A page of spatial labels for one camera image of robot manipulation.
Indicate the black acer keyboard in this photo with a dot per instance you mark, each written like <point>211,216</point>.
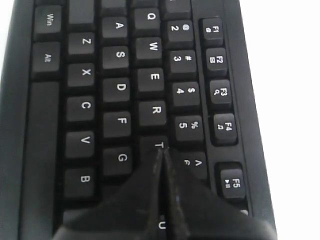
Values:
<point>91,89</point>

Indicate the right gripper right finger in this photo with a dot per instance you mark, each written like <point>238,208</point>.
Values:
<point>193,212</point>

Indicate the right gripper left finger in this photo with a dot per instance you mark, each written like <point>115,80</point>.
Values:
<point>132,213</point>

